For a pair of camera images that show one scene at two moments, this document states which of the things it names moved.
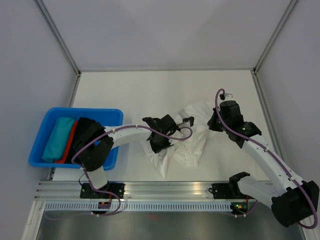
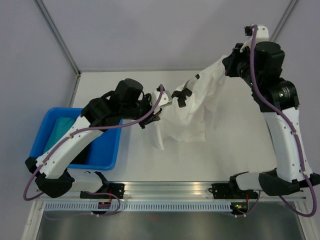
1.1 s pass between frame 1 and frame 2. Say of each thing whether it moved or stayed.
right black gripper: moved
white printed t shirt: moved
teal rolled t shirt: stayed
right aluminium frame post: stayed
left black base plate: stayed
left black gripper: moved
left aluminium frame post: stayed
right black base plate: stayed
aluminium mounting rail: stayed
